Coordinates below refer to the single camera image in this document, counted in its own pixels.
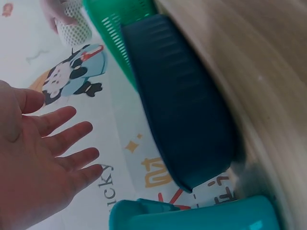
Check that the person's left hand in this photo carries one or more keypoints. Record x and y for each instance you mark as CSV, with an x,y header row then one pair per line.
x,y
26,163

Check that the person's right hand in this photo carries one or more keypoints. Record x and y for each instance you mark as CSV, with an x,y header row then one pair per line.
x,y
51,12

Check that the person's left thumb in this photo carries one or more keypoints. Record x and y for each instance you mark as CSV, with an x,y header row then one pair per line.
x,y
32,99

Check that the person's right fingers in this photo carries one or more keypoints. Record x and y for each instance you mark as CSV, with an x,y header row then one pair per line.
x,y
63,19

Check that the white foam mesh sleeve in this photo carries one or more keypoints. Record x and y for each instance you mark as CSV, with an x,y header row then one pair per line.
x,y
76,31

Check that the green slotted plastic basket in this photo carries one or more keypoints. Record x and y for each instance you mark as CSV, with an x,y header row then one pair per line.
x,y
115,31

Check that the teal plastic container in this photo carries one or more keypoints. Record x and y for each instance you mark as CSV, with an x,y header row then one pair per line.
x,y
182,215

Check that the dark blue plastic basin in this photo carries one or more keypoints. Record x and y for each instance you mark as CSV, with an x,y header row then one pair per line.
x,y
177,100

